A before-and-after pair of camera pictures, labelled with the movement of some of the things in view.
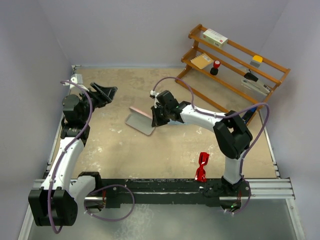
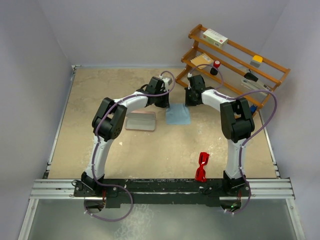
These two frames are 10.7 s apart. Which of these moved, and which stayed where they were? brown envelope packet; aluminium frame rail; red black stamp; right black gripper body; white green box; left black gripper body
Moved: left black gripper body; right black gripper body
Stayed: aluminium frame rail; white green box; brown envelope packet; red black stamp
